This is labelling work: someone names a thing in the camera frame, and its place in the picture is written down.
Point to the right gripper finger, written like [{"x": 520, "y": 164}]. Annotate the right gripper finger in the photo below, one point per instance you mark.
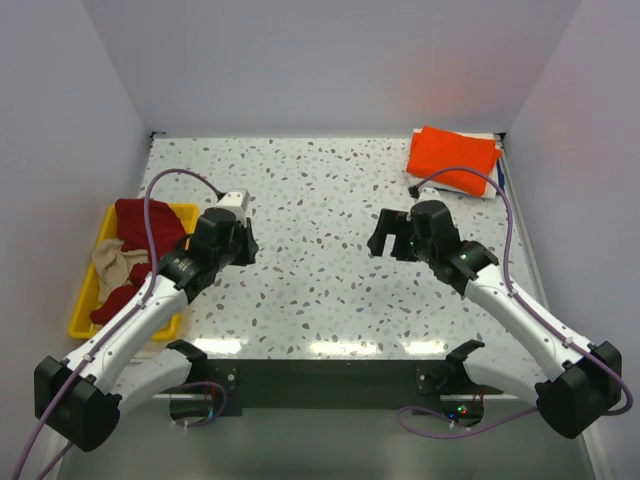
[
  {"x": 387, "y": 224},
  {"x": 403, "y": 249}
]

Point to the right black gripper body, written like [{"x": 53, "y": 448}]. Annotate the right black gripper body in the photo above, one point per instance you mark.
[{"x": 422, "y": 249}]

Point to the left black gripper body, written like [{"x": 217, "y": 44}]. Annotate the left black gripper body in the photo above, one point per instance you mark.
[{"x": 226, "y": 255}]

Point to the dark red t shirt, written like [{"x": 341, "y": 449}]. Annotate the dark red t shirt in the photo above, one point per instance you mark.
[{"x": 167, "y": 231}]

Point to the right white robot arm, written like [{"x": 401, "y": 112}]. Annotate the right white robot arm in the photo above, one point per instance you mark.
[{"x": 583, "y": 380}]

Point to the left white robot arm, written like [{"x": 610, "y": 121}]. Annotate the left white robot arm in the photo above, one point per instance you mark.
[{"x": 78, "y": 396}]

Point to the folded white t shirt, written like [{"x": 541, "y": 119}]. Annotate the folded white t shirt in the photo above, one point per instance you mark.
[{"x": 492, "y": 175}]

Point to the folded orange t shirt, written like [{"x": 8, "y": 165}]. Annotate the folded orange t shirt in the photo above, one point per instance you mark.
[{"x": 452, "y": 160}]

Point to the folded blue t shirt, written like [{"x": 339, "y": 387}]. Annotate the folded blue t shirt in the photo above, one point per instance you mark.
[{"x": 501, "y": 175}]

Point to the beige t shirt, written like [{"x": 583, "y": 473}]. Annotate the beige t shirt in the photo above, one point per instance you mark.
[{"x": 113, "y": 265}]

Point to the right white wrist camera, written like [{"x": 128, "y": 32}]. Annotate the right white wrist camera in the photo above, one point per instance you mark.
[{"x": 419, "y": 194}]

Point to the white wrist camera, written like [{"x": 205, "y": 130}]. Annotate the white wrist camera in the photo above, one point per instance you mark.
[
  {"x": 237, "y": 202},
  {"x": 419, "y": 194}
]

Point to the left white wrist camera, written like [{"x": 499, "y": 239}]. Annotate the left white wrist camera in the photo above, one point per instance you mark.
[{"x": 237, "y": 202}]

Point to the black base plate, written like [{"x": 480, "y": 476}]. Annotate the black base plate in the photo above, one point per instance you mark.
[{"x": 438, "y": 385}]

